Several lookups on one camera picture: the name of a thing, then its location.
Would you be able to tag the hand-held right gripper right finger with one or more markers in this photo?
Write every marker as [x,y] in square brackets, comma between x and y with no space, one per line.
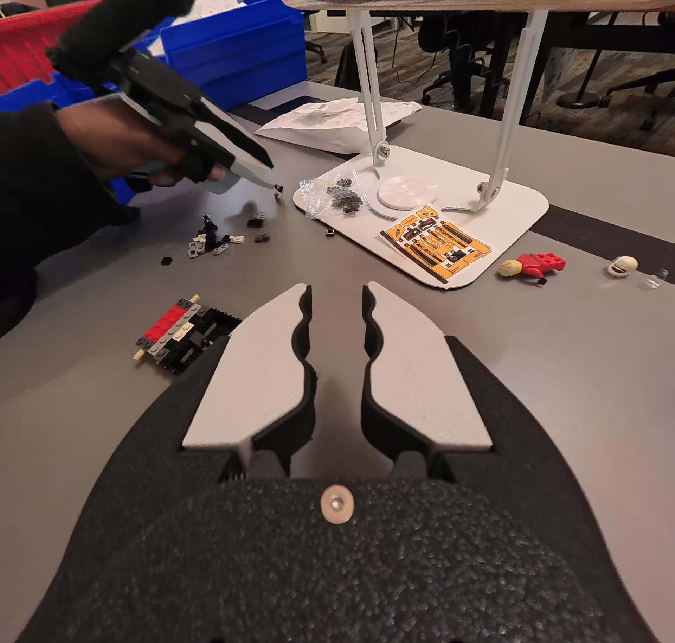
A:
[422,389]

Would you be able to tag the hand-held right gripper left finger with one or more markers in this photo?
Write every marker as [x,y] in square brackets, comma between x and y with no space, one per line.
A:
[248,389]

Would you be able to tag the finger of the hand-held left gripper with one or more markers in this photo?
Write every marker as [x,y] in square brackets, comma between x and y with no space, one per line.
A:
[221,118]
[248,171]

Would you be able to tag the light grey small brick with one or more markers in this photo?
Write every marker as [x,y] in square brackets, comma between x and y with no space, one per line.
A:
[278,195]

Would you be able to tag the small brick pieces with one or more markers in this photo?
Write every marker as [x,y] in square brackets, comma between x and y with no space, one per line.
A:
[211,239]

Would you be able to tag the brick car chassis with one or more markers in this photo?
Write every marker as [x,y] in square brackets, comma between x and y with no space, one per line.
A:
[168,326]

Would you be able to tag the white book stand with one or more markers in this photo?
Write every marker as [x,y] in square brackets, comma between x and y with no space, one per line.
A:
[519,215]

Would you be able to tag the person's left forearm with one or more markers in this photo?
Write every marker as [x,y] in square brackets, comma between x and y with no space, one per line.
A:
[31,205]

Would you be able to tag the grey desk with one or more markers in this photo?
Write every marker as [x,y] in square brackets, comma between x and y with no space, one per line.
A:
[580,389]

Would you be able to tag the person's left hand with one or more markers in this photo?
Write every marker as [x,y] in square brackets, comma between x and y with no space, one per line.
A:
[116,131]

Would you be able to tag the white printed paper bag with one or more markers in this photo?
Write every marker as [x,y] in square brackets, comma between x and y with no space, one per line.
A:
[316,126]

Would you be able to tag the clear bag of black gears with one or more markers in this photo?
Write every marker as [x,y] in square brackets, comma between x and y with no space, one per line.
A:
[343,194]

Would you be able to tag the white printed paper sheet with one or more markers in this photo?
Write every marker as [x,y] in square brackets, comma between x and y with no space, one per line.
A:
[221,2]

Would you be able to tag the red plastic bin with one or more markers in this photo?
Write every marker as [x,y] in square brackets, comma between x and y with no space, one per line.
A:
[26,47]

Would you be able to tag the orange sticker sheet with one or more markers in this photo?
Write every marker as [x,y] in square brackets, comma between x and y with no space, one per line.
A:
[437,242]

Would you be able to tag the red minifigure torso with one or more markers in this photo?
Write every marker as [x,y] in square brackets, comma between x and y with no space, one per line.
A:
[543,263]

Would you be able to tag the white minifigure helmet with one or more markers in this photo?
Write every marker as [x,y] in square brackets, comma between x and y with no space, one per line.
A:
[622,266]

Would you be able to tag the black office chair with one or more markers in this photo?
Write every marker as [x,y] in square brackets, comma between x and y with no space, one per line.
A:
[448,36]

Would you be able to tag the small clear plastic piece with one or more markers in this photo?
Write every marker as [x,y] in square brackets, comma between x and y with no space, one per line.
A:
[655,279]

